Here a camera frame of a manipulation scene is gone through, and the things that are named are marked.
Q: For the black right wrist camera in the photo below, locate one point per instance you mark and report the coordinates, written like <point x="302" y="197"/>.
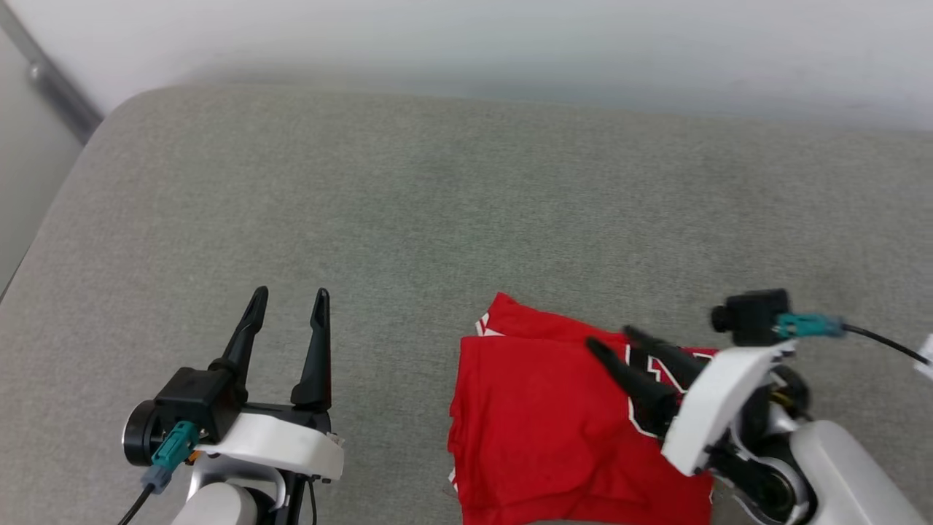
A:
<point x="754" y="317"/>

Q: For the grey metal rail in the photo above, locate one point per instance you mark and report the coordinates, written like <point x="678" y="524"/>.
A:
<point x="55" y="91"/>

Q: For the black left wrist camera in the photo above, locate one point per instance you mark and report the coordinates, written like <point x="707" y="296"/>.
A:
<point x="197" y="397"/>

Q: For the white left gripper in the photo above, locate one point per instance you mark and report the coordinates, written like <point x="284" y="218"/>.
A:
<point x="284" y="441"/>

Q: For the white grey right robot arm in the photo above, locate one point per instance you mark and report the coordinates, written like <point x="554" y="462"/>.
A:
<point x="845" y="474"/>

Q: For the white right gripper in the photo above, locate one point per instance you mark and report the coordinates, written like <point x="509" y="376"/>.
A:
<point x="711" y="408"/>

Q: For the grey fabric sofa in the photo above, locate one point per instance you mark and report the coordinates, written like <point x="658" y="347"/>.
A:
<point x="437" y="219"/>

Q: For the red and white jersey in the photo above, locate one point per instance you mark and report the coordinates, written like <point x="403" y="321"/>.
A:
<point x="539" y="423"/>

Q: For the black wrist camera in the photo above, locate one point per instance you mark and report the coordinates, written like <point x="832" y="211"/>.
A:
<point x="754" y="317"/>
<point x="197" y="397"/>

